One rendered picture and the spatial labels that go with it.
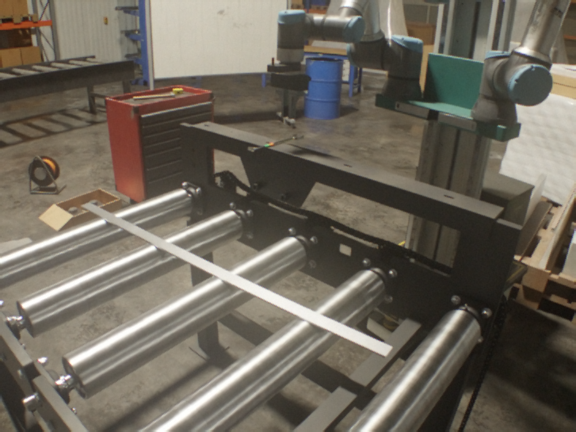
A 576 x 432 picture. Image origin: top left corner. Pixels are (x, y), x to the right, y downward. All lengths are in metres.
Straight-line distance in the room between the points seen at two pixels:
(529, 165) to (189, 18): 4.22
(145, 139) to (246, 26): 3.07
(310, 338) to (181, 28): 5.11
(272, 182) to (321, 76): 5.30
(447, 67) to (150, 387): 2.00
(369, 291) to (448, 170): 1.13
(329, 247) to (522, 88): 0.84
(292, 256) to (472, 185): 1.05
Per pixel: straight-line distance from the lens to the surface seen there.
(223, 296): 1.23
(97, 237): 1.63
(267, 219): 1.61
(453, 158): 2.22
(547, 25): 1.69
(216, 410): 0.93
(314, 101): 6.87
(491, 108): 1.83
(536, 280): 2.96
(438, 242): 2.39
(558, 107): 4.45
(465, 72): 2.05
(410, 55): 2.05
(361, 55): 2.11
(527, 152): 4.69
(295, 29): 1.48
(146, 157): 3.43
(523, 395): 2.44
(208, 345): 2.31
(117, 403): 2.21
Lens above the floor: 1.62
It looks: 27 degrees down
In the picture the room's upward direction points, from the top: 3 degrees clockwise
